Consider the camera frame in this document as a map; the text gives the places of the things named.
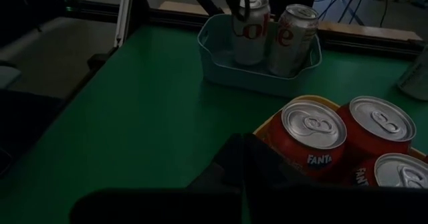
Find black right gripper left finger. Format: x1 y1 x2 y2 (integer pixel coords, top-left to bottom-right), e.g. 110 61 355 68
69 133 244 224

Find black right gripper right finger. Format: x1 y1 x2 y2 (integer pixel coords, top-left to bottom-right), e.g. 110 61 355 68
243 132 428 224

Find yellow plastic bin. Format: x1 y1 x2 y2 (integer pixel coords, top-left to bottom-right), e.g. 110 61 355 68
252 94 428 191

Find orange Fanta can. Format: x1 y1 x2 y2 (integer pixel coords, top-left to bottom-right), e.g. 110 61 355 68
267 98 348 180

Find light teal plastic bin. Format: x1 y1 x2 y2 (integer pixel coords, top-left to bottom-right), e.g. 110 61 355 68
196 13 324 98

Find red soda cans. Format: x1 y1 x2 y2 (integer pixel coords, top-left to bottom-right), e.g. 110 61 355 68
350 152 428 189

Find red soda can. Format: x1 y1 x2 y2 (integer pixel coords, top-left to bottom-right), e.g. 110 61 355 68
336 95 418 166

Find green table mat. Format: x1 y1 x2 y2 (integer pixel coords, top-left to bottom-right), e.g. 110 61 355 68
0 23 428 224

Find silver aluminium post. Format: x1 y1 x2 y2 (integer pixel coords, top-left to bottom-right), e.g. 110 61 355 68
112 0 132 49

